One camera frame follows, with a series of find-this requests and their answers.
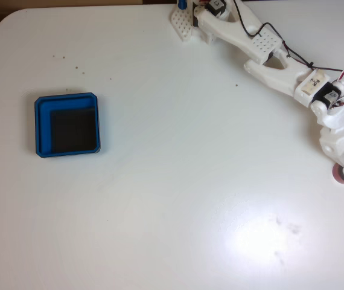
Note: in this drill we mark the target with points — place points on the blue plastic piece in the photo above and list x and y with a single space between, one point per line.
182 3

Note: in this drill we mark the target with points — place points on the blue square box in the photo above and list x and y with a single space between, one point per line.
43 130

